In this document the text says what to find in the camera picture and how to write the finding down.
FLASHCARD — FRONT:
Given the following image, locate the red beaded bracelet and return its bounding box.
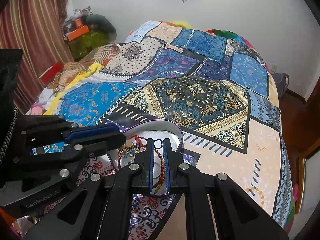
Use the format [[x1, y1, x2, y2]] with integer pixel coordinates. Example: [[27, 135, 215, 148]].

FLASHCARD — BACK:
[[117, 134, 148, 164]]

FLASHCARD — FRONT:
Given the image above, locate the purple heart-shaped jewelry box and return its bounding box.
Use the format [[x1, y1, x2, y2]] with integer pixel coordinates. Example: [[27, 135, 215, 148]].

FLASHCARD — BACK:
[[107, 120, 183, 197]]

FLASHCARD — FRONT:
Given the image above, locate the yellow printed cloth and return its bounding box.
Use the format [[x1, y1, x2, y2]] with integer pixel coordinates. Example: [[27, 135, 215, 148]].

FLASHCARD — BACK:
[[44, 62, 102, 115]]

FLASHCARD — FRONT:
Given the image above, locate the brown patterned blanket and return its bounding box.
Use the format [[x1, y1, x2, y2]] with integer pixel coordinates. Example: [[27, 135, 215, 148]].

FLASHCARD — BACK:
[[47, 42, 121, 93]]

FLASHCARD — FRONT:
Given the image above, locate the red box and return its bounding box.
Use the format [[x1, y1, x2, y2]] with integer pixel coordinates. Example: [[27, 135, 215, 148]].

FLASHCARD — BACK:
[[39, 62, 63, 85]]

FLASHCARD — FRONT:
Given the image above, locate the orange box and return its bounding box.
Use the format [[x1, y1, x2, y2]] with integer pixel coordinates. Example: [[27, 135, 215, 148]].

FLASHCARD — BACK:
[[67, 25, 89, 41]]

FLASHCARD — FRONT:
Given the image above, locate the dark green round cushion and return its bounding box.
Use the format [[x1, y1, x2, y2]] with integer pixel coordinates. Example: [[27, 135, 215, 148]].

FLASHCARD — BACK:
[[85, 14, 117, 42]]

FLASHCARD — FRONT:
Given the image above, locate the blue patchwork bedspread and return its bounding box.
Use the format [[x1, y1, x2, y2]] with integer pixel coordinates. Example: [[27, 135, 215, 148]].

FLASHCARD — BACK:
[[57, 21, 295, 232]]

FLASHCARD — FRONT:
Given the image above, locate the striped brown curtain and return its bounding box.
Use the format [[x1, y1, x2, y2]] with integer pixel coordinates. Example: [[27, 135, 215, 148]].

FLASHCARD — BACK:
[[1, 0, 73, 113]]

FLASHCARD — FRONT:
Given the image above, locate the brown wooden wardrobe frame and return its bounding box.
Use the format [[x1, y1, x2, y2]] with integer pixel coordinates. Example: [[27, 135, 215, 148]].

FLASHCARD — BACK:
[[279, 82, 319, 213]]

